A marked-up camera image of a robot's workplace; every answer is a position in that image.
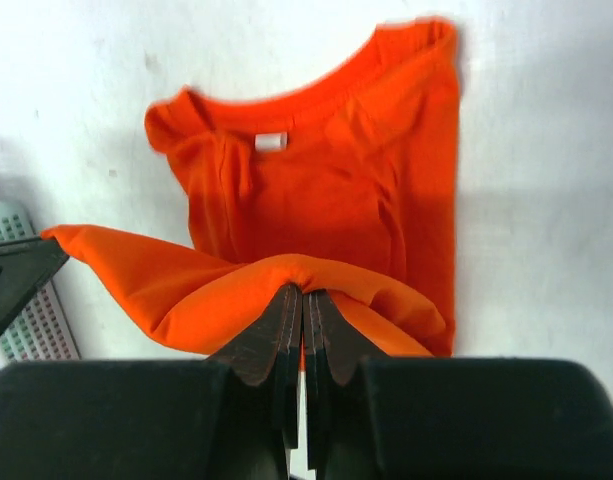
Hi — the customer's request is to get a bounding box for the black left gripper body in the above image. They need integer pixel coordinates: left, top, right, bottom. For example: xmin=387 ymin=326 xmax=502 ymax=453
xmin=0 ymin=237 xmax=69 ymax=337

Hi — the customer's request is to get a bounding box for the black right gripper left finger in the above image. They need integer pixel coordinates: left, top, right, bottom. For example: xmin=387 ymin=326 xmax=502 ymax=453
xmin=0 ymin=285 xmax=302 ymax=479

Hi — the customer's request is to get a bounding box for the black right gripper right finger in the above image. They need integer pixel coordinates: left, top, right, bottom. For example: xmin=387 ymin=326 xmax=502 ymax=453
xmin=303 ymin=290 xmax=613 ymax=479

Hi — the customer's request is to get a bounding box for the orange t-shirt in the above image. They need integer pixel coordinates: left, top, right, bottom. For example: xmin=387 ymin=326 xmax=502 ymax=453
xmin=43 ymin=18 xmax=460 ymax=357

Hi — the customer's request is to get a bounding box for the white perforated plastic basket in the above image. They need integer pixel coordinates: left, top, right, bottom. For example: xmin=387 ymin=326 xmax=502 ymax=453
xmin=0 ymin=200 xmax=80 ymax=369

